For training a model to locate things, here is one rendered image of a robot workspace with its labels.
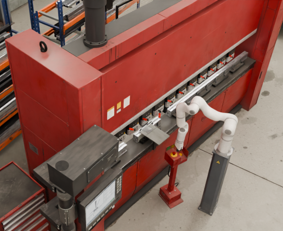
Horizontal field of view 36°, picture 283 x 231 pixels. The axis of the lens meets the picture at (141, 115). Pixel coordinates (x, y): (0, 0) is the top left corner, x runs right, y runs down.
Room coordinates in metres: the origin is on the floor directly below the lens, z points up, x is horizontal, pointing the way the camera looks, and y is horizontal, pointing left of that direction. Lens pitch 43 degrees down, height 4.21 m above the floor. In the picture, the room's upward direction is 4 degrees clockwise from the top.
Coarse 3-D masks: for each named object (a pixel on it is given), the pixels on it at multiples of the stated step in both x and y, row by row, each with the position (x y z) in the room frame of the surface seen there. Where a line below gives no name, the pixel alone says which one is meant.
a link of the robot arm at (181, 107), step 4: (180, 104) 3.19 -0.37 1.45; (184, 104) 3.16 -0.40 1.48; (192, 104) 3.11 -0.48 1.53; (196, 104) 3.12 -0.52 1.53; (176, 108) 3.19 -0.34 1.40; (180, 108) 3.16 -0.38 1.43; (184, 108) 3.14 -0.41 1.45; (188, 108) 3.08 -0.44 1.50; (192, 108) 3.07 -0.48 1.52; (196, 108) 3.08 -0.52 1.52; (176, 112) 3.18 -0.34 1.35; (180, 112) 3.16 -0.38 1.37; (184, 112) 3.18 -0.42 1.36; (188, 112) 3.08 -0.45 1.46; (192, 112) 3.05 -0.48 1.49; (196, 112) 3.06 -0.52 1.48; (180, 116) 3.16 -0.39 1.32; (184, 116) 3.18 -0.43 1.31
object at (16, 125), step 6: (12, 120) 3.87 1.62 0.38; (18, 120) 3.82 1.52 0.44; (0, 126) 3.73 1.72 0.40; (6, 126) 3.75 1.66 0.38; (12, 126) 3.71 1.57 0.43; (18, 126) 3.76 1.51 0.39; (0, 132) 3.63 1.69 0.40; (6, 132) 3.60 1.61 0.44; (12, 132) 3.67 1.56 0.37; (0, 138) 3.50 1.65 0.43; (6, 138) 3.57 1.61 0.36
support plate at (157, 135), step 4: (156, 128) 3.29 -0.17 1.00; (140, 132) 3.22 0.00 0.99; (144, 132) 3.22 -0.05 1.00; (152, 132) 3.23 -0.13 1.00; (156, 132) 3.23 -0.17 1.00; (160, 132) 3.24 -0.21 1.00; (164, 132) 3.24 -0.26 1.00; (148, 136) 3.17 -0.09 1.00; (152, 136) 3.17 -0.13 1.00; (156, 136) 3.18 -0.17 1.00; (160, 136) 3.18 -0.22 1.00; (164, 136) 3.19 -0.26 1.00; (168, 136) 3.19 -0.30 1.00; (152, 140) 3.11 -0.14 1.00; (156, 140) 3.12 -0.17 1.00; (160, 140) 3.12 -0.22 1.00; (164, 140) 3.13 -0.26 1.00
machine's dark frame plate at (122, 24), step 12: (156, 0) 3.64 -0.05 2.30; (168, 0) 3.66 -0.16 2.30; (180, 0) 3.68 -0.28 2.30; (132, 12) 3.39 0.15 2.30; (144, 12) 3.40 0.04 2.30; (156, 12) 3.42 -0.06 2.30; (108, 24) 3.16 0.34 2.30; (120, 24) 3.17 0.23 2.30; (132, 24) 3.19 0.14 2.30; (108, 36) 2.98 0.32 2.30; (72, 48) 2.77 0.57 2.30; (84, 48) 2.78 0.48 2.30
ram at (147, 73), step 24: (240, 0) 4.45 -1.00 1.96; (264, 0) 4.95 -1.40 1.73; (192, 24) 3.73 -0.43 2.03; (216, 24) 4.10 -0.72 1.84; (240, 24) 4.56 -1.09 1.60; (144, 48) 3.19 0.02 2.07; (168, 48) 3.44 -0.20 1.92; (192, 48) 3.78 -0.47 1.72; (216, 48) 4.19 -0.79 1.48; (120, 72) 2.93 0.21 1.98; (144, 72) 3.18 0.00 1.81; (168, 72) 3.48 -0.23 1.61; (192, 72) 3.85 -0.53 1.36; (120, 96) 2.94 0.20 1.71; (144, 96) 3.21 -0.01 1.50; (120, 120) 2.95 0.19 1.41
